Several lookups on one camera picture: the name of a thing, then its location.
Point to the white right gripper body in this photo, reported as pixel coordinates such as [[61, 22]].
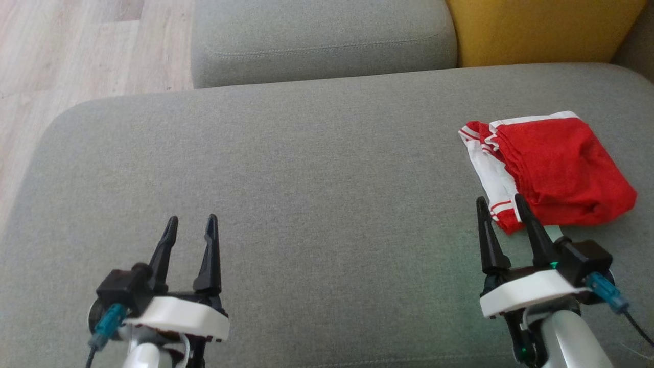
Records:
[[526, 291]]

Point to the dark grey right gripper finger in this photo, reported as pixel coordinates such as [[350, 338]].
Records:
[[536, 235], [490, 245]]

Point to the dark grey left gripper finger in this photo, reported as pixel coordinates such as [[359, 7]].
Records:
[[163, 255], [209, 260]]

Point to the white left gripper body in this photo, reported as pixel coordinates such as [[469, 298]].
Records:
[[176, 317]]

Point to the red white striped shorts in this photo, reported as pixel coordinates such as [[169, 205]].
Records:
[[562, 168]]

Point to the grey sofa seat cushion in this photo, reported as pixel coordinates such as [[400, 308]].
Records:
[[306, 194]]

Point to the yellow sofa cushion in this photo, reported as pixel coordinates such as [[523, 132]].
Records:
[[541, 30]]

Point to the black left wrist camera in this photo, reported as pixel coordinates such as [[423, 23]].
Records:
[[122, 289]]

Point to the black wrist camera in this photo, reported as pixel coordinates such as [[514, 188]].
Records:
[[585, 260], [122, 289]]

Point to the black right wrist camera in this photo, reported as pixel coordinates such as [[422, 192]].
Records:
[[585, 260]]

